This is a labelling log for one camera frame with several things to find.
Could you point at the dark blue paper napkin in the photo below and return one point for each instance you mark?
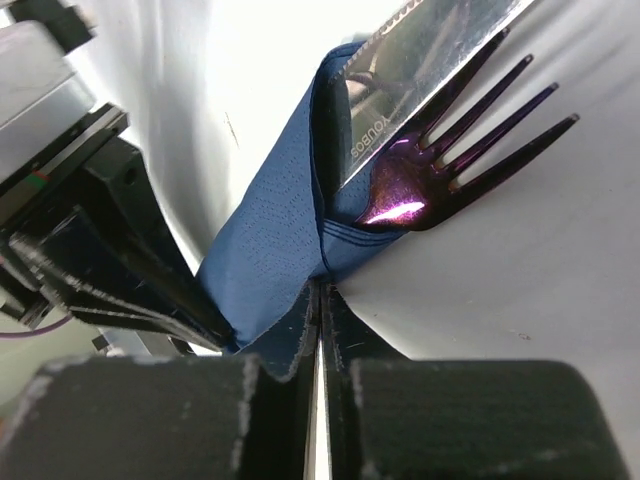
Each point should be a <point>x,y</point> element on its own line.
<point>282,235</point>

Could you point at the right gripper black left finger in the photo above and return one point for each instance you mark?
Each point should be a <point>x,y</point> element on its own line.
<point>242,416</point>

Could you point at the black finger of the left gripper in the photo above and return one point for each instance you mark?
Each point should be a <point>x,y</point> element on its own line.
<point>95,242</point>

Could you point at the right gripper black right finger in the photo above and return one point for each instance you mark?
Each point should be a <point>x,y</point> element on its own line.
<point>390,417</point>

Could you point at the purple iridescent fork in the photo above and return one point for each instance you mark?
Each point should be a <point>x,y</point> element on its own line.
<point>413,188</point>

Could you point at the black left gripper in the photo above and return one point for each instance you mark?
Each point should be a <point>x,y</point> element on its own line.
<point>45,118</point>

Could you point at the silver table knife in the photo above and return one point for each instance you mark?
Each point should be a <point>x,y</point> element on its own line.
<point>401,67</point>

